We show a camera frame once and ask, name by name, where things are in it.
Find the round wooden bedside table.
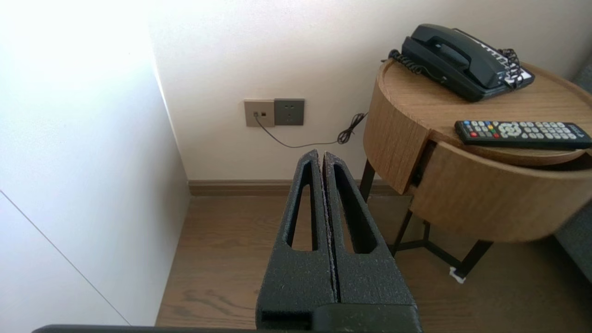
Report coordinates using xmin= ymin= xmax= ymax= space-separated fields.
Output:
xmin=409 ymin=139 xmax=592 ymax=243

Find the black wall outlet plate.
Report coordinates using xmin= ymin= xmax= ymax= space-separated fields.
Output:
xmin=274 ymin=98 xmax=305 ymax=126

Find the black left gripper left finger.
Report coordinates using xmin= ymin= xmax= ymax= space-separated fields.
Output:
xmin=256 ymin=149 xmax=336 ymax=331

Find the beige wall outlet plate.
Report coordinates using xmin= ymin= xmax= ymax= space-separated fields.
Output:
xmin=244 ymin=99 xmax=276 ymax=128

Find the black desk telephone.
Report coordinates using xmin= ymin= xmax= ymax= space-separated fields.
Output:
xmin=382 ymin=23 xmax=536 ymax=102

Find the black TV remote control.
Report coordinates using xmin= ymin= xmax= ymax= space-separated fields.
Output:
xmin=455 ymin=119 xmax=592 ymax=151

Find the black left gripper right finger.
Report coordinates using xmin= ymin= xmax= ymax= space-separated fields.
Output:
xmin=322 ymin=151 xmax=418 ymax=306

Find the round wooden side table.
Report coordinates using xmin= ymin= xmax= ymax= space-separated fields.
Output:
xmin=358 ymin=58 xmax=592 ymax=284

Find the brown wooden baseboard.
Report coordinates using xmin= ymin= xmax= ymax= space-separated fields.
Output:
xmin=187 ymin=179 xmax=398 ymax=196

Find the thin phone wall cable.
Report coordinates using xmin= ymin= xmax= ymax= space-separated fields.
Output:
xmin=254 ymin=111 xmax=368 ymax=148

